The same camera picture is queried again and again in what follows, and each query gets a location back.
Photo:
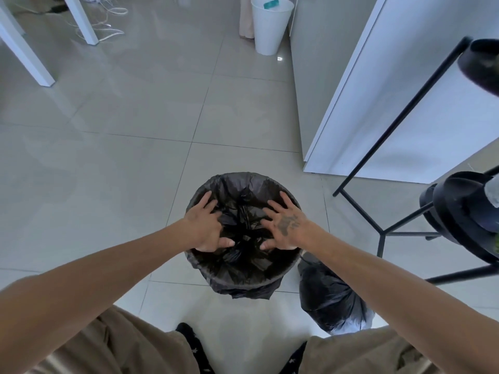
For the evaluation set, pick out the person's right hand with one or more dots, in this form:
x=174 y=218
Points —
x=290 y=229

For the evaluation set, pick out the person's left hand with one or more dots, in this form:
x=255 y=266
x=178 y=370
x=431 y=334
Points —
x=204 y=229

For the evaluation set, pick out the person's left forearm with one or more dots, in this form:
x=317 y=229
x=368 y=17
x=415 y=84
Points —
x=97 y=280

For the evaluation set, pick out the person's right forearm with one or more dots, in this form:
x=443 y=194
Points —
x=390 y=276

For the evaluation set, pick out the black star-patterned sock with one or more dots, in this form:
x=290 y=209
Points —
x=193 y=346
x=296 y=360

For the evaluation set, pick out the beige trousers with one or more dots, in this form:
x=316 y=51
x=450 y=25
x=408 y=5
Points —
x=136 y=346

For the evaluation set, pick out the black metal plant stand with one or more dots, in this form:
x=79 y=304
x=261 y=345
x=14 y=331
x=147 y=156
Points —
x=456 y=206

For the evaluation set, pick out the small white waste bin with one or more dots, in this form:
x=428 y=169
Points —
x=269 y=31

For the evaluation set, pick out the teal packet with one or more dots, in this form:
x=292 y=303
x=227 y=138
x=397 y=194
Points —
x=271 y=3

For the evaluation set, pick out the white table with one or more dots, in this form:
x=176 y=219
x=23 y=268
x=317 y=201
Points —
x=27 y=54

